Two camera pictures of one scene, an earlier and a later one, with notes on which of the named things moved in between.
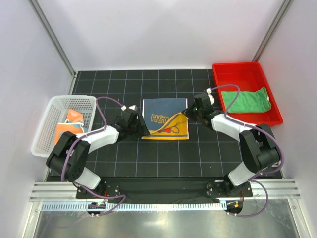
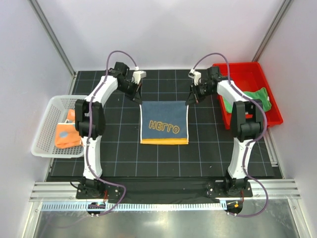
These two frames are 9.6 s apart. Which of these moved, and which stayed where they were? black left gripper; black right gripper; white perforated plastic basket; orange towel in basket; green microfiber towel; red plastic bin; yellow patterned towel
Moved: black left gripper; yellow patterned towel; black right gripper
Stayed: red plastic bin; white perforated plastic basket; orange towel in basket; green microfiber towel
